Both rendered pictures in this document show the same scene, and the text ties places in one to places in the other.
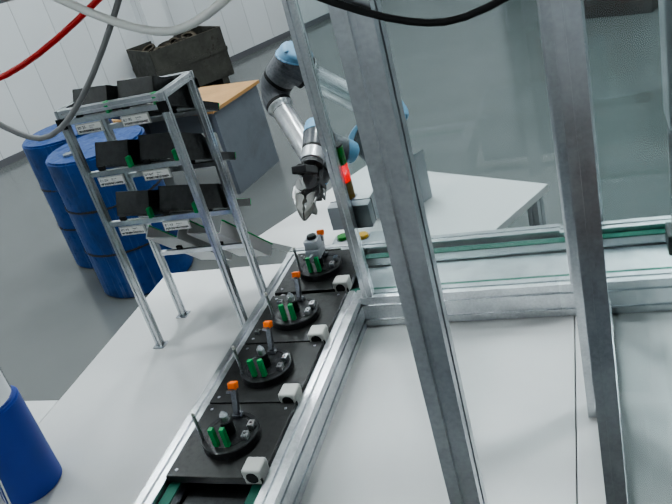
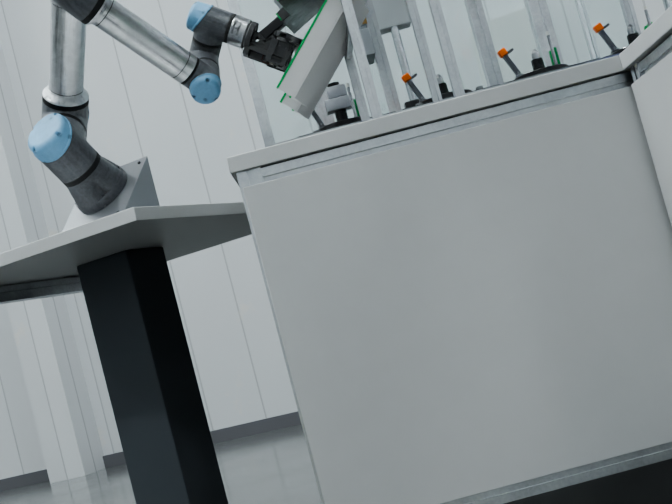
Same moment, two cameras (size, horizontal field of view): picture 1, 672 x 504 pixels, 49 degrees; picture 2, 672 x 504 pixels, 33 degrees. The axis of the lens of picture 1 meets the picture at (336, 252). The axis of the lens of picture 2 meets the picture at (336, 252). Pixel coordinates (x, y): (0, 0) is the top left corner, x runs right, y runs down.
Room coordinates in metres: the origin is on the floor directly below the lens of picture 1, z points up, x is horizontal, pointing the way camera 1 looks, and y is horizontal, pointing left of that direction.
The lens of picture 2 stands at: (3.28, 2.58, 0.52)
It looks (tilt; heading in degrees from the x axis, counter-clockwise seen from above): 4 degrees up; 246
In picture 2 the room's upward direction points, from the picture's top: 15 degrees counter-clockwise
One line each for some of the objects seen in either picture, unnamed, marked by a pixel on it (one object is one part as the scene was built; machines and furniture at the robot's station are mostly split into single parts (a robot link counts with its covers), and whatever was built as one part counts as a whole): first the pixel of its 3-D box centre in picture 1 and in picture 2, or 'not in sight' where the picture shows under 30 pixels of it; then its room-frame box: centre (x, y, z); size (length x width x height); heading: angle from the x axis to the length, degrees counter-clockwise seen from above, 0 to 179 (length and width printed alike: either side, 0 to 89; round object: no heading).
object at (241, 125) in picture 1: (186, 141); not in sight; (6.14, 0.96, 0.35); 1.32 x 0.68 x 0.71; 56
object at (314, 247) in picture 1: (312, 246); (340, 96); (2.05, 0.06, 1.06); 0.08 x 0.04 x 0.07; 157
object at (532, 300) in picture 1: (416, 283); not in sight; (1.92, -0.21, 0.91); 0.84 x 0.28 x 0.10; 67
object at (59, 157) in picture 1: (106, 199); not in sight; (4.84, 1.40, 0.48); 1.30 x 0.80 x 0.96; 41
